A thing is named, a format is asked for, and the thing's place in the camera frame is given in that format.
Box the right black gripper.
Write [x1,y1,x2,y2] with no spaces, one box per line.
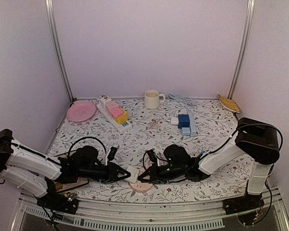
[139,162,185,184]

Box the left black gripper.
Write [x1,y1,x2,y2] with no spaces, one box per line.
[78,162,131,184]

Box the pink round socket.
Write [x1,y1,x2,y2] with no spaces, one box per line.
[129,181,153,193]

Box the light blue plug adapter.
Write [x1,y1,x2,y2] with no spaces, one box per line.
[182,127,191,136]

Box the small white charger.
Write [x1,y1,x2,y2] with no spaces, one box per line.
[167,117,179,126]

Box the light blue power strip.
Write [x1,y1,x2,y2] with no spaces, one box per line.
[188,111,197,137]

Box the dark blue cube adapter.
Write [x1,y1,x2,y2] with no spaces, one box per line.
[178,114,190,128]

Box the white plug adapter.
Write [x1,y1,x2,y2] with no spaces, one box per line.
[125,166,139,183]

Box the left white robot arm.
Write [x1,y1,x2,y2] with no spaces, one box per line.
[0,129,131,209]

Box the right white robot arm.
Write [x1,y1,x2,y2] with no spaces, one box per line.
[138,117,283,210]

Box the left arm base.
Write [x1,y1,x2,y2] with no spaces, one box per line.
[37,192,79,215]

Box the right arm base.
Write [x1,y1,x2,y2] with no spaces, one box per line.
[223,193,264,226]

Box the light pink plug adapter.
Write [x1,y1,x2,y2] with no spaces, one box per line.
[105,101,118,111]

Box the white cartoon plug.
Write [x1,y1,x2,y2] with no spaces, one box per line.
[97,95,112,103]

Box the white power strip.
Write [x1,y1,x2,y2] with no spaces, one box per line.
[96,103,132,134]

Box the yellow cube adapter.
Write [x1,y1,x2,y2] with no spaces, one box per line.
[114,108,128,125]

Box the floral square coaster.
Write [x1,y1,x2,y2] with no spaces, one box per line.
[54,178,89,193]

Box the pink plate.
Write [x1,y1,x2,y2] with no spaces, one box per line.
[66,102,96,122]

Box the cream mug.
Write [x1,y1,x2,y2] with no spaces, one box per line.
[144,90,166,109]

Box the yellow leaf dish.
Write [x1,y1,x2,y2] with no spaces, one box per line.
[218,94,242,114]

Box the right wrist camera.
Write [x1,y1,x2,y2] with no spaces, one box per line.
[146,149,157,163]

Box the light blue coiled cable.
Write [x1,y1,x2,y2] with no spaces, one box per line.
[168,93,197,106]

